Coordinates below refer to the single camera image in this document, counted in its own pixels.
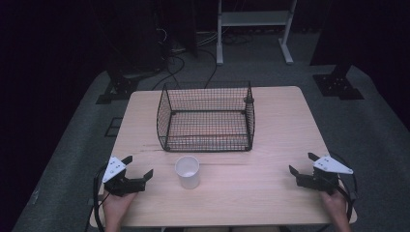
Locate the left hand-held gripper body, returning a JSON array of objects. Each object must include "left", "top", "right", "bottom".
[{"left": 102, "top": 156, "right": 147, "bottom": 198}]

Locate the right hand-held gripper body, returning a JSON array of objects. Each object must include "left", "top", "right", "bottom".
[{"left": 295, "top": 155, "right": 355, "bottom": 196}]

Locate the white plastic cup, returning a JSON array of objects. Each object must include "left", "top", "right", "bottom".
[{"left": 174, "top": 155, "right": 201, "bottom": 190}]

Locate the black wire mesh basket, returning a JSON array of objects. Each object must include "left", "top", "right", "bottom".
[{"left": 156, "top": 80, "right": 256, "bottom": 154}]

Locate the person's left hand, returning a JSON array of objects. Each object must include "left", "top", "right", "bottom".
[{"left": 102, "top": 190, "right": 138, "bottom": 225}]

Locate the person's right hand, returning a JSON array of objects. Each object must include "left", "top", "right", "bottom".
[{"left": 319, "top": 188, "right": 350, "bottom": 222}]

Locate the black stand base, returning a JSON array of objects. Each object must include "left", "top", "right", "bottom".
[
  {"left": 95, "top": 61, "right": 143, "bottom": 105},
  {"left": 311, "top": 63, "right": 366, "bottom": 102}
]

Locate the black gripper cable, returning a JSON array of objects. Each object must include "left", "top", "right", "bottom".
[
  {"left": 84, "top": 163, "right": 112, "bottom": 232},
  {"left": 327, "top": 152, "right": 360, "bottom": 223}
]

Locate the black square floor frame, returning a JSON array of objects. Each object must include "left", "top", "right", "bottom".
[{"left": 103, "top": 116, "right": 125, "bottom": 138}]

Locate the black floor cable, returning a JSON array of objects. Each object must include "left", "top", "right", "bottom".
[
  {"left": 197, "top": 47, "right": 218, "bottom": 90},
  {"left": 151, "top": 55, "right": 187, "bottom": 92}
]

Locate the white metal stand frame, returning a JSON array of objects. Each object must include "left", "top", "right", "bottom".
[{"left": 216, "top": 0, "right": 299, "bottom": 66}]

